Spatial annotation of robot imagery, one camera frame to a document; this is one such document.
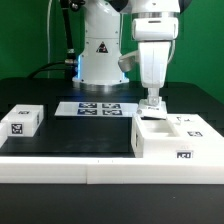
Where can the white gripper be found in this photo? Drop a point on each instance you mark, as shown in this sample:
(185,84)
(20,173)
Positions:
(153,60)

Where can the white cabinet body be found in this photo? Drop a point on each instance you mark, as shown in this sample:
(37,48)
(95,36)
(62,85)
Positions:
(155,140)

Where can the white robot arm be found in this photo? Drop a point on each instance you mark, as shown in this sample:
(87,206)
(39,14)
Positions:
(106,39)

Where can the white cabinet top box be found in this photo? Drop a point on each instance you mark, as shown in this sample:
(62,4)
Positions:
(23,120)

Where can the white U-shaped obstacle fence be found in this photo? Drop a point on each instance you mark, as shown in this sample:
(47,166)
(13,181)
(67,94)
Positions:
(209,170)

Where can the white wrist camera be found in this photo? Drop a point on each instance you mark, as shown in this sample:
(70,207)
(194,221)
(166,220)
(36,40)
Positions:
(128,61)

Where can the white marker base plate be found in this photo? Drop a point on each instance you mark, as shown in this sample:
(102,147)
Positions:
(96,109)

